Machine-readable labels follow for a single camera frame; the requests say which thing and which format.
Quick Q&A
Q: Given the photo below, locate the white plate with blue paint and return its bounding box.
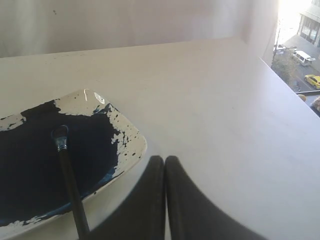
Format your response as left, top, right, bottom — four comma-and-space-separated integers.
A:
0, 89, 147, 240

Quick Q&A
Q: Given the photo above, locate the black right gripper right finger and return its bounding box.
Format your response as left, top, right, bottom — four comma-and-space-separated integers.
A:
165, 155, 250, 240

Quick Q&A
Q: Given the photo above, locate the black paintbrush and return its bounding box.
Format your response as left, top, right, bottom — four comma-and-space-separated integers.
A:
51, 125, 90, 240

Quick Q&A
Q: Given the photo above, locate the white van outside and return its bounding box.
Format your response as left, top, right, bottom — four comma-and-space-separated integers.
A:
293, 50, 316, 67

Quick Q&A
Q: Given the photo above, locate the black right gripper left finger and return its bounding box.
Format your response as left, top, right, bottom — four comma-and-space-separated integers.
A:
87, 155, 165, 240

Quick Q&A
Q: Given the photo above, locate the yellow car outside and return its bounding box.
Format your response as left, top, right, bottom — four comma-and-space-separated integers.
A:
304, 74, 320, 90

